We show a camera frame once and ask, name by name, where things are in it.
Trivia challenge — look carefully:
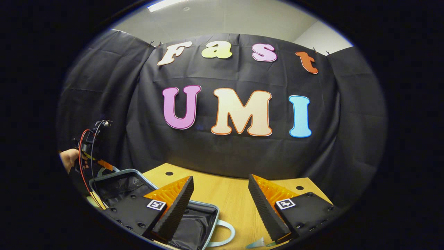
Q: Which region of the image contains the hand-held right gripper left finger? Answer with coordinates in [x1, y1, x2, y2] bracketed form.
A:
[100, 175, 195, 244]

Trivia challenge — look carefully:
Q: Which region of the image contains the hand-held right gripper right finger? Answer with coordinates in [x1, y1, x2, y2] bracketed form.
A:
[248, 174, 340, 244]

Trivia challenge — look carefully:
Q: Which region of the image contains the light blue suitcase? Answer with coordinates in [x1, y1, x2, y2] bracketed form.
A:
[88, 168, 236, 250]

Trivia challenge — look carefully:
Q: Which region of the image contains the rectangular ceiling light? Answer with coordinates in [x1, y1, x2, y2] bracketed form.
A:
[147, 0, 189, 13]

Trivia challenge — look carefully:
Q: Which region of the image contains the red cable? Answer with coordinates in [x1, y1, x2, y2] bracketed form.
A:
[78, 129, 106, 210]

